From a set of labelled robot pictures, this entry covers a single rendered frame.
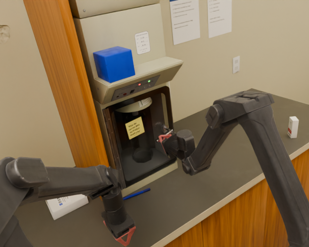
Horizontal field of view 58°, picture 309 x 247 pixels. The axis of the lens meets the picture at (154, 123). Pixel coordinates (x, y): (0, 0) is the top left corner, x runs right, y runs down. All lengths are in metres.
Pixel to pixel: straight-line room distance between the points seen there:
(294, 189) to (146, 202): 0.76
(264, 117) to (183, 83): 1.25
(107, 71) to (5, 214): 0.64
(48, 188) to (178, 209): 0.79
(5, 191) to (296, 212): 0.53
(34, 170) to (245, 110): 0.41
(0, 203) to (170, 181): 1.04
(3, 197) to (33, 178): 0.05
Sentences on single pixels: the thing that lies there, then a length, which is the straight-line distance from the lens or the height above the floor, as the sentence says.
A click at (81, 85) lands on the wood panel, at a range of 0.93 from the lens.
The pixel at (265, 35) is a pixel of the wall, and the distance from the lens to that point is 2.36.
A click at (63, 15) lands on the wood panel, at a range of 0.89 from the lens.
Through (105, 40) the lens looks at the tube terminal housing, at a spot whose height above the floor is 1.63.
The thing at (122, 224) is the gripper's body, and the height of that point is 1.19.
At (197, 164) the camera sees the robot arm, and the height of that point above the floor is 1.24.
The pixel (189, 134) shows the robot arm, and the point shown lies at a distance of 1.03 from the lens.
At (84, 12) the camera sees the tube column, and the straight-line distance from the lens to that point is 1.00.
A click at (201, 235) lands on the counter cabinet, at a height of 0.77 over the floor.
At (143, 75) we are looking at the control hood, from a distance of 0.99.
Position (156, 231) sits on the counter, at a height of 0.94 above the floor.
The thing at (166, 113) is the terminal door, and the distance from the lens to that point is 1.23.
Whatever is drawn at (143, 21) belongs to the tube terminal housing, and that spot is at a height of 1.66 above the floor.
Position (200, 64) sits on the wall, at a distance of 1.91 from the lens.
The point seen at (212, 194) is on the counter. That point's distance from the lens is 1.28.
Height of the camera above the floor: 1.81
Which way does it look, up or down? 28 degrees down
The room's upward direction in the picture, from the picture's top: 8 degrees counter-clockwise
